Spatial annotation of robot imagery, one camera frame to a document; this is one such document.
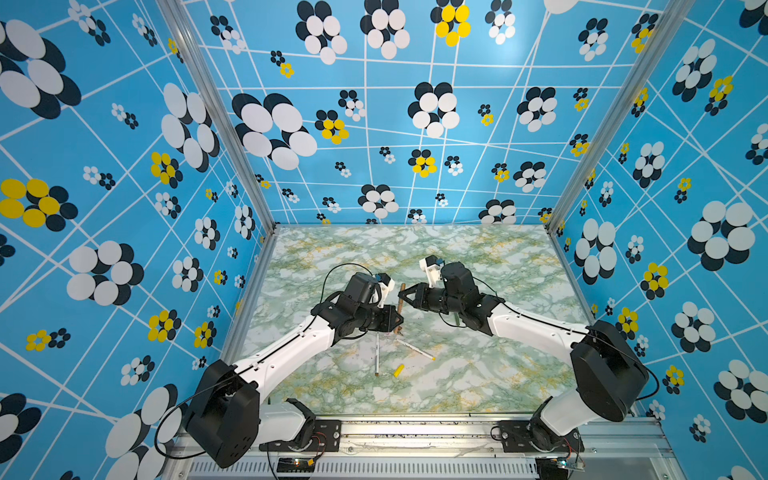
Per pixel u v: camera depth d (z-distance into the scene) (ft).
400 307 2.62
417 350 2.88
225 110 2.86
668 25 2.27
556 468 2.26
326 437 2.40
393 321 2.28
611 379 1.43
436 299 2.37
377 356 2.84
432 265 2.52
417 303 2.37
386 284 2.46
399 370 2.77
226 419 1.32
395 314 2.47
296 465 2.37
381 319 2.33
